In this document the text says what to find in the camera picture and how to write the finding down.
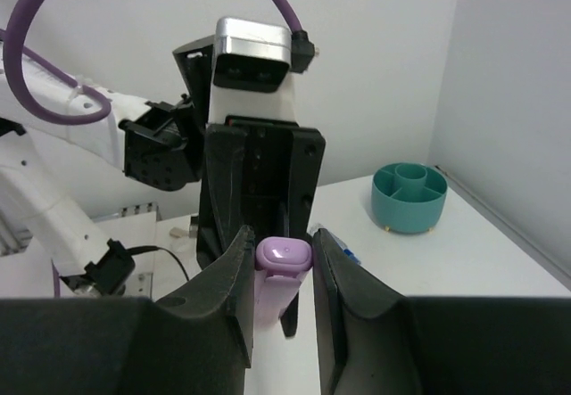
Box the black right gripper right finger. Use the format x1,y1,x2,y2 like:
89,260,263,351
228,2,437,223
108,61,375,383
312,229,570,394

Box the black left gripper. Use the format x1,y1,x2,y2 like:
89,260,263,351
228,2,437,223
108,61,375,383
171,33,327,276

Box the tan eraser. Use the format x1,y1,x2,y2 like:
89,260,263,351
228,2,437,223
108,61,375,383
169,227,187,239

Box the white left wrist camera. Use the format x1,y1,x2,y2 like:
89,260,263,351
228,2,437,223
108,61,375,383
208,17,296,124

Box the teal round desk organizer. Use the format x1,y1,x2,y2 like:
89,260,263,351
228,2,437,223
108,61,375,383
370,162,448,235

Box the pink translucent highlighter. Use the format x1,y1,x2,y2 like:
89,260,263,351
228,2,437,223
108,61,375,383
253,270,302,329

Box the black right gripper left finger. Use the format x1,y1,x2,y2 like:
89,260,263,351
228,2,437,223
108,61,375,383
1,226,254,394

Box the blue glue bottle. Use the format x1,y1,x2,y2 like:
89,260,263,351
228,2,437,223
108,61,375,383
309,223,361,265

